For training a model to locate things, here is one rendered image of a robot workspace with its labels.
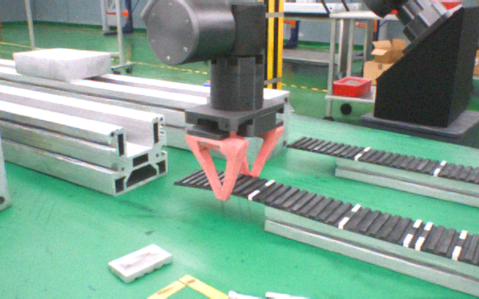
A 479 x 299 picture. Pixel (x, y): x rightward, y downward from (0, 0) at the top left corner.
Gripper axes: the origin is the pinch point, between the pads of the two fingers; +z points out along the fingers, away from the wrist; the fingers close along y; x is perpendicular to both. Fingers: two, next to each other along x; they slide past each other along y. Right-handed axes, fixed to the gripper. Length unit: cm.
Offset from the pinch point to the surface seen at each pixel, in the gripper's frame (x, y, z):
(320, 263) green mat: 12.4, 4.0, 3.7
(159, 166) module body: -16.4, -5.0, 2.6
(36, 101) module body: -39.8, -2.4, -4.2
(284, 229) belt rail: 7.2, 1.5, 2.8
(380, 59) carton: -143, -505, 44
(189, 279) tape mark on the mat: 3.9, 13.0, 3.9
